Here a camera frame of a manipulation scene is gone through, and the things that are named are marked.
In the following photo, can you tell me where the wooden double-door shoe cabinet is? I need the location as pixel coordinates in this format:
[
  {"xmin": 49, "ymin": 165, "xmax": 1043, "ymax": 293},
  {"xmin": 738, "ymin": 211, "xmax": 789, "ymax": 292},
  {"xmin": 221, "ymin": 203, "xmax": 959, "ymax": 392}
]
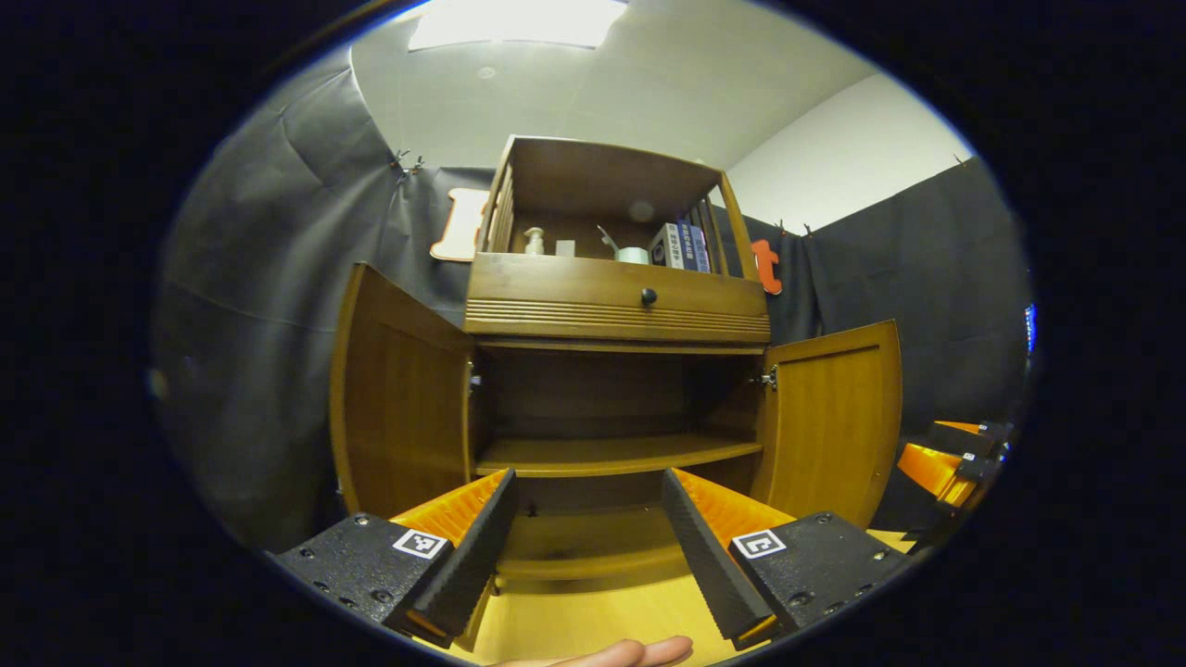
[{"xmin": 463, "ymin": 136, "xmax": 775, "ymax": 594}]

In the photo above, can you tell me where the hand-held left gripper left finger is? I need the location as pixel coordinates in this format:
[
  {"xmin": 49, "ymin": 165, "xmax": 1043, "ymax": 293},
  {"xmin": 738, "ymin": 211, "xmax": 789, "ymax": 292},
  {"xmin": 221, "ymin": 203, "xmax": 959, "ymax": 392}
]
[{"xmin": 273, "ymin": 468, "xmax": 520, "ymax": 651}]

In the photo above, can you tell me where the ceiling light panel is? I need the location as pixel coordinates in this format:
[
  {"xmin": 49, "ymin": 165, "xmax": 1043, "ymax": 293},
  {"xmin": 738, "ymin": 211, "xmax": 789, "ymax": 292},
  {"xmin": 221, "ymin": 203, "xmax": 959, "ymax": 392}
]
[{"xmin": 408, "ymin": 0, "xmax": 629, "ymax": 50}]

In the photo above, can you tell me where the wooden drawer with black knob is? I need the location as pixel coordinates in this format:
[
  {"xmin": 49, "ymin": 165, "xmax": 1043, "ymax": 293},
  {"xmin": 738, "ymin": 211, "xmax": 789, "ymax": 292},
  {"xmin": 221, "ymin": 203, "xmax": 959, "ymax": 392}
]
[{"xmin": 463, "ymin": 252, "xmax": 772, "ymax": 346}]

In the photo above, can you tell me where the wooden shoe cabinet door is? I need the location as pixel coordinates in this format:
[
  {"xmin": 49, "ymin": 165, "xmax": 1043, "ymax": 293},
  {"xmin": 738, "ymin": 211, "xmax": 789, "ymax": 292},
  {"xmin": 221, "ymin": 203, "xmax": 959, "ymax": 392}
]
[
  {"xmin": 751, "ymin": 320, "xmax": 902, "ymax": 531},
  {"xmin": 329, "ymin": 262, "xmax": 478, "ymax": 524}
]

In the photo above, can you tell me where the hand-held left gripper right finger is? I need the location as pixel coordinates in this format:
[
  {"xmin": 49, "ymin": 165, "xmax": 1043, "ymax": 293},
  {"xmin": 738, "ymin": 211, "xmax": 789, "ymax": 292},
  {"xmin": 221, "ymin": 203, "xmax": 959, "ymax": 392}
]
[{"xmin": 660, "ymin": 468, "xmax": 914, "ymax": 652}]

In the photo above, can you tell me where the grey book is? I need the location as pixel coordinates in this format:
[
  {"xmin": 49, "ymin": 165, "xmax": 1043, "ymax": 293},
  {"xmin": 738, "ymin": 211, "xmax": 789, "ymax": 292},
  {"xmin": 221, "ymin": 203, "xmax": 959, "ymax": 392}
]
[{"xmin": 649, "ymin": 222, "xmax": 687, "ymax": 271}]

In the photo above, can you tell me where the black backdrop cloth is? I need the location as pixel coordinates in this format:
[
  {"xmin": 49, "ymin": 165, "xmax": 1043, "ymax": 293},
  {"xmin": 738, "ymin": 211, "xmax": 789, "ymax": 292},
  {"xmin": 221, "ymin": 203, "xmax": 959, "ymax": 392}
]
[{"xmin": 153, "ymin": 51, "xmax": 1034, "ymax": 557}]

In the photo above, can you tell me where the wooden inner shelf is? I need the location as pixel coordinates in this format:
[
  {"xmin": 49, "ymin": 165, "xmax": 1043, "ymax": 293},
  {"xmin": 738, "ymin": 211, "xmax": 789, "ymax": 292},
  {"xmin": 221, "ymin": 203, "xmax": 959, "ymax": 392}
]
[{"xmin": 474, "ymin": 433, "xmax": 765, "ymax": 479}]

